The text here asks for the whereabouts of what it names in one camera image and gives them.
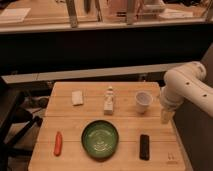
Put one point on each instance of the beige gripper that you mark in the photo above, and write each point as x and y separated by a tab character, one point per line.
166	116

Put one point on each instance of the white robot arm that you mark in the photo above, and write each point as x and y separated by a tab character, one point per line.
185	82

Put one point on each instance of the green ceramic bowl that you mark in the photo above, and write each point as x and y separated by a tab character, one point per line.
100	139

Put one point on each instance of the black rectangular bar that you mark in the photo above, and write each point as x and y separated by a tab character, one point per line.
144	147

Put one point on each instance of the black chair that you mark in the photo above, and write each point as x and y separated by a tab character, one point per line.
11	112

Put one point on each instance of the white paper sheet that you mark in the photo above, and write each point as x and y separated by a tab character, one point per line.
14	15

